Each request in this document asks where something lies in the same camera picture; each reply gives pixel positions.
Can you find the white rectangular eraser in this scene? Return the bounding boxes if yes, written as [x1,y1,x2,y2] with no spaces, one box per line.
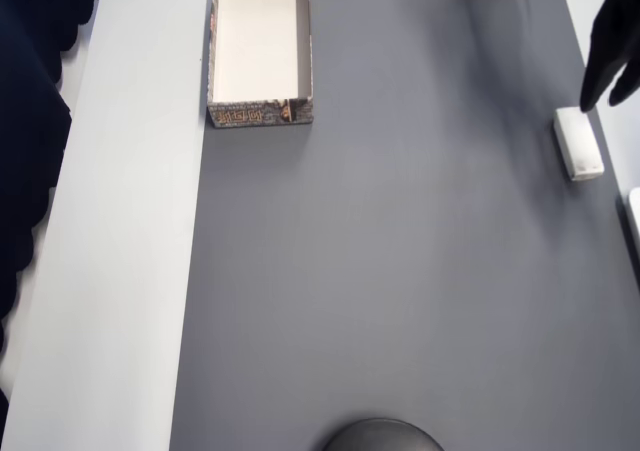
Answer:
[552,106,606,183]

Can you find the patterned open cardboard box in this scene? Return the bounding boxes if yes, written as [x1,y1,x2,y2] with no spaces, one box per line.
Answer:
[206,0,317,130]

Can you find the grey desk mat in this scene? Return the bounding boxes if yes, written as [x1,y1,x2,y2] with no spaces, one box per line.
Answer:
[167,0,640,451]

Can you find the black round knob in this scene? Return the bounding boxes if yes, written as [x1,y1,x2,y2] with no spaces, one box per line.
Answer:
[322,416,446,451]

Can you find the dark navy fabric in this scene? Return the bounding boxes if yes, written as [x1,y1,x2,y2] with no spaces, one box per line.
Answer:
[0,0,109,410]

